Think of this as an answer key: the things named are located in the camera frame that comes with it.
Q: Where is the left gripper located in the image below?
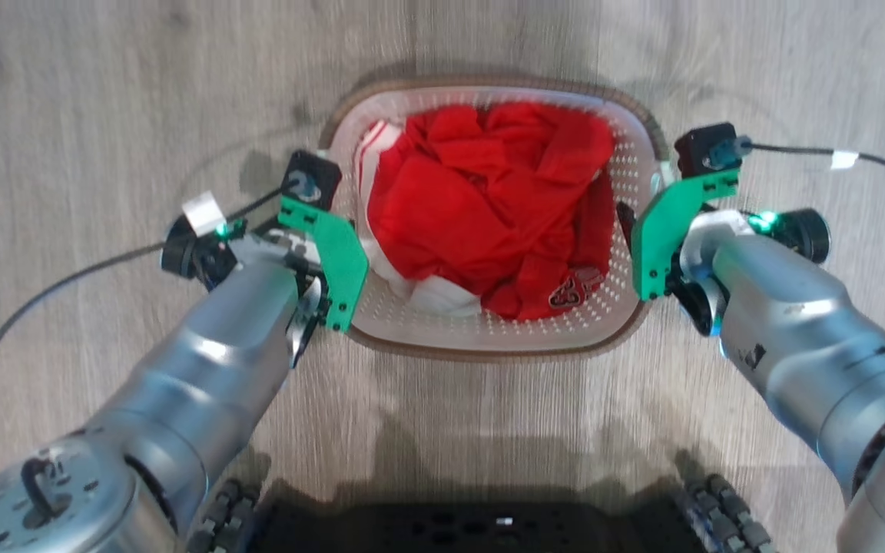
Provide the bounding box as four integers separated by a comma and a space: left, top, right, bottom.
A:
254, 227, 333, 363

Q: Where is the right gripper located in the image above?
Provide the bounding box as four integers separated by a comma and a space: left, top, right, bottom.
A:
616, 201, 751, 333

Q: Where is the white perforated laundry basket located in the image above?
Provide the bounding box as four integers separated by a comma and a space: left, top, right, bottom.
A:
320, 75, 671, 360

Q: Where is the white garment with red stripes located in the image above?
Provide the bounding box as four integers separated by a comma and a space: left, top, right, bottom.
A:
354, 119, 483, 316

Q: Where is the black left roller wheel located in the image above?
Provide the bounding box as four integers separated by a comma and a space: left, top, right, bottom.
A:
187, 480, 263, 553

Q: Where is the black roller wheel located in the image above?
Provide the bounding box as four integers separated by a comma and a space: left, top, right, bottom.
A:
187, 480, 263, 553
675, 474, 777, 553

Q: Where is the black right roller wheel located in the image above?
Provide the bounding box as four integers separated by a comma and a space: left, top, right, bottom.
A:
675, 474, 777, 553

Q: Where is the green right camera bracket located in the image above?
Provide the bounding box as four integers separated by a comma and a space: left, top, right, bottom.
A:
631, 169, 741, 302

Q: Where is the green camera bracket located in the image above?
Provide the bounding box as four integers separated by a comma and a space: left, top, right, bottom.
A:
631, 169, 741, 302
277, 195, 370, 333

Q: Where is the green left camera bracket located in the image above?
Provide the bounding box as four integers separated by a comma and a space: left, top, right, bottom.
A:
277, 195, 370, 333

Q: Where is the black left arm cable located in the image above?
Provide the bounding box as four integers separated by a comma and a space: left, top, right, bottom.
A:
0, 180, 293, 486

